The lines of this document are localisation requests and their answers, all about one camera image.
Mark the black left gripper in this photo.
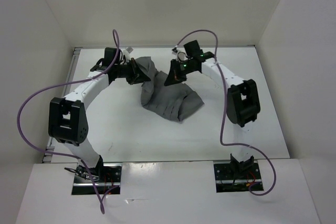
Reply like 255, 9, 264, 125
114, 58, 151, 85

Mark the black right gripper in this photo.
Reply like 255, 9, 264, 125
164, 59, 196, 87

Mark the grey pleated skirt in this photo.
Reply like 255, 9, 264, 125
135, 57, 204, 122

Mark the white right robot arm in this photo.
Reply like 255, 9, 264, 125
164, 48, 260, 178

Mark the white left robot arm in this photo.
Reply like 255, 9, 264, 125
48, 58, 151, 182

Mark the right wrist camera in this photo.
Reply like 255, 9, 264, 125
172, 40, 203, 61

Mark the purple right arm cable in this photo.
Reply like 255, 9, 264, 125
175, 28, 277, 196

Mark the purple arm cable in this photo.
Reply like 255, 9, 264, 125
175, 28, 277, 196
16, 29, 124, 215

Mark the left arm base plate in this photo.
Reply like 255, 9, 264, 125
65, 163, 122, 196

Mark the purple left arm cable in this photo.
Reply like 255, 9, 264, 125
16, 29, 124, 215

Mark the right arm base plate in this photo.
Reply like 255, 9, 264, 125
213, 161, 264, 193

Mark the aluminium table frame rail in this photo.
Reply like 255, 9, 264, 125
42, 47, 81, 163

